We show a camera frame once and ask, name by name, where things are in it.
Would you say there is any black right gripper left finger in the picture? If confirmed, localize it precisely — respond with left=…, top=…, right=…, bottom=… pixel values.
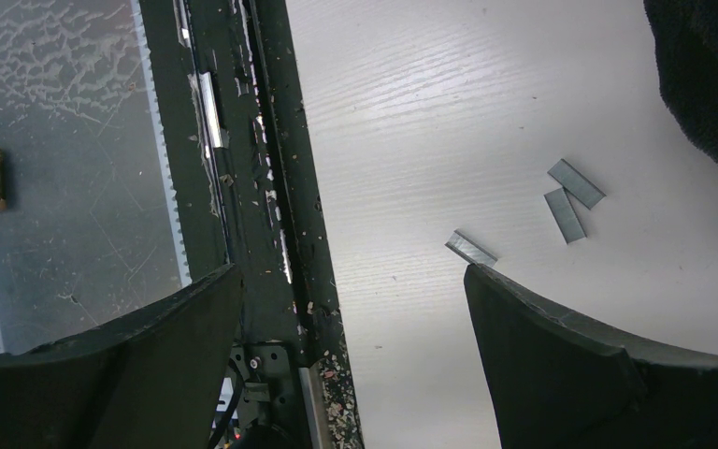
left=0, top=265, right=244, bottom=448

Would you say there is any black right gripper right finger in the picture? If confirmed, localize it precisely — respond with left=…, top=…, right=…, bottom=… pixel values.
left=464, top=265, right=718, bottom=448

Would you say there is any grey staple strip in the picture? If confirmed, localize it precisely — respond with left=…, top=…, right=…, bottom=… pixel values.
left=544, top=188, right=587, bottom=244
left=547, top=159, right=606, bottom=210
left=445, top=229, right=497, bottom=268

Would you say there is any black floral plush pillow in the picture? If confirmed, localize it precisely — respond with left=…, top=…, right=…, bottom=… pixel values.
left=643, top=0, right=718, bottom=165

